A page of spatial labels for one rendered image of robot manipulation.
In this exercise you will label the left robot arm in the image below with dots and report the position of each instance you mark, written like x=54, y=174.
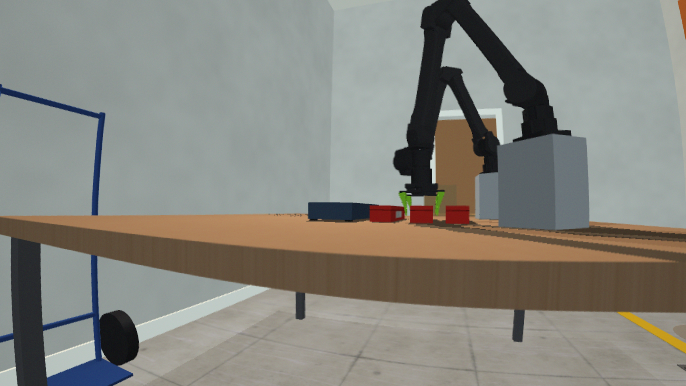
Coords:
x=520, y=88

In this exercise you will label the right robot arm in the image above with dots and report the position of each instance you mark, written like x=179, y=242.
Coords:
x=478, y=129

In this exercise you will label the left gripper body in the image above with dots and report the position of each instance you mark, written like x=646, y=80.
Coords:
x=421, y=178

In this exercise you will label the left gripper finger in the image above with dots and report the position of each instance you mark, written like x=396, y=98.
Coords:
x=403, y=197
x=439, y=199

